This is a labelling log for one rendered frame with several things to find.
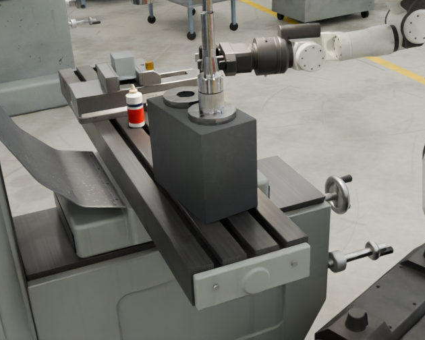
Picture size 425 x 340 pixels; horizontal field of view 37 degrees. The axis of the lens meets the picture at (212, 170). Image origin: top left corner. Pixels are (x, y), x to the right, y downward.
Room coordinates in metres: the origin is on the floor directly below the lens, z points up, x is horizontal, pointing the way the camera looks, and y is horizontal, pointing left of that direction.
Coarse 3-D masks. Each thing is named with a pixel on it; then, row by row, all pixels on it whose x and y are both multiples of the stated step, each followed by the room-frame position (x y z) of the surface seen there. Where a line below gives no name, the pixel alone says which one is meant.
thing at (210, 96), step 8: (200, 88) 1.08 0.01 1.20; (208, 88) 1.07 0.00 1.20; (216, 88) 1.07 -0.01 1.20; (200, 96) 1.08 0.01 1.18; (208, 96) 1.07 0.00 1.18; (216, 96) 1.07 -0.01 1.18; (200, 104) 1.08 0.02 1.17; (208, 104) 1.07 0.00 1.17; (216, 104) 1.07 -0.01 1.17; (224, 104) 1.09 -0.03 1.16; (208, 112) 1.07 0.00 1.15; (216, 112) 1.07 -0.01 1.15
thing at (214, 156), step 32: (160, 96) 1.20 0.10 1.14; (192, 96) 1.16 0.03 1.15; (160, 128) 1.15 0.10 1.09; (192, 128) 1.04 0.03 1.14; (224, 128) 1.03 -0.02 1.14; (256, 128) 1.07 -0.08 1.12; (160, 160) 1.16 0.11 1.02; (192, 160) 1.04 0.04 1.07; (224, 160) 1.03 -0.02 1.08; (256, 160) 1.07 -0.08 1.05; (192, 192) 1.05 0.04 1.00; (224, 192) 1.03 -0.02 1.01; (256, 192) 1.07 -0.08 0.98
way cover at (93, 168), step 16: (0, 112) 1.38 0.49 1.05; (0, 128) 1.22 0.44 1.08; (16, 128) 1.42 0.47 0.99; (16, 144) 1.25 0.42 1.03; (32, 144) 1.40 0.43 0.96; (32, 160) 1.27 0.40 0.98; (48, 160) 1.35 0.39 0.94; (64, 160) 1.43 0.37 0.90; (80, 160) 1.45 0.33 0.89; (96, 160) 1.46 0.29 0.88; (32, 176) 1.15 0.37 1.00; (48, 176) 1.24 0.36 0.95; (80, 176) 1.34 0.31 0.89; (96, 176) 1.36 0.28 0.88; (80, 192) 1.26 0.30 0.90; (96, 192) 1.27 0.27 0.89; (112, 192) 1.28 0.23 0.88
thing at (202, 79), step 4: (220, 72) 1.10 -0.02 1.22; (200, 76) 1.08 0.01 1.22; (204, 76) 1.08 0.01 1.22; (212, 76) 1.08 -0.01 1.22; (216, 76) 1.08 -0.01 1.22; (220, 76) 1.08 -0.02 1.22; (200, 80) 1.08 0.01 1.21; (204, 80) 1.07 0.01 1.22; (208, 80) 1.07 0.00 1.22; (212, 80) 1.07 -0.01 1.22; (216, 80) 1.07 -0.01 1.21; (220, 80) 1.08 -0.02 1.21
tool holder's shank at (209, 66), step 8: (200, 16) 1.09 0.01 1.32; (208, 16) 1.08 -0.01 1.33; (208, 24) 1.08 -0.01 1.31; (208, 32) 1.08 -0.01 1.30; (208, 40) 1.08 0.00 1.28; (208, 48) 1.08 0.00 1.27; (208, 56) 1.08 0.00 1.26; (216, 56) 1.09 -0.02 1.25; (208, 64) 1.08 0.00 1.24; (216, 64) 1.08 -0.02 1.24; (208, 72) 1.08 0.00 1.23; (216, 72) 1.09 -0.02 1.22
